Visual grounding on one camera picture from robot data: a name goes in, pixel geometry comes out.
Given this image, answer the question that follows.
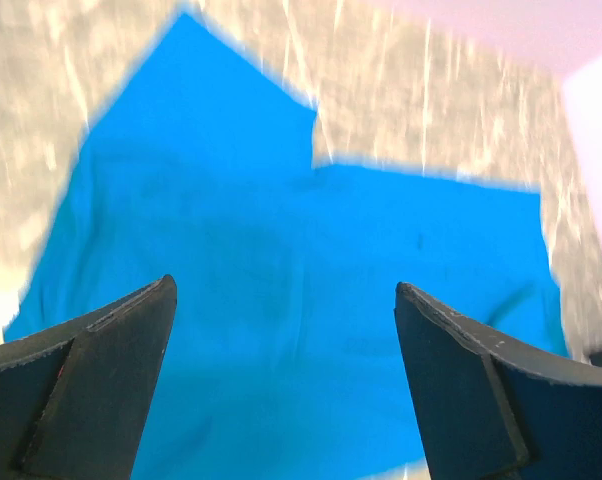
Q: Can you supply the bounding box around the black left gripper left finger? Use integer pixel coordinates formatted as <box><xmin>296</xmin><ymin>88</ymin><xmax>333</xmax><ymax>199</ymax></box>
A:
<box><xmin>0</xmin><ymin>275</ymin><xmax>177</xmax><ymax>479</ymax></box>

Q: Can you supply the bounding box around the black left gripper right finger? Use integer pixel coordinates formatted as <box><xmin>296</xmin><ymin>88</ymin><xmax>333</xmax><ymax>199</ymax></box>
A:
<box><xmin>394</xmin><ymin>283</ymin><xmax>602</xmax><ymax>480</ymax></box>

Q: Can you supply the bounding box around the blue t-shirt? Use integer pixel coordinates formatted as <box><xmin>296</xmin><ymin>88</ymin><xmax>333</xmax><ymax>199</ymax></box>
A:
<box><xmin>6</xmin><ymin>13</ymin><xmax>567</xmax><ymax>479</ymax></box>

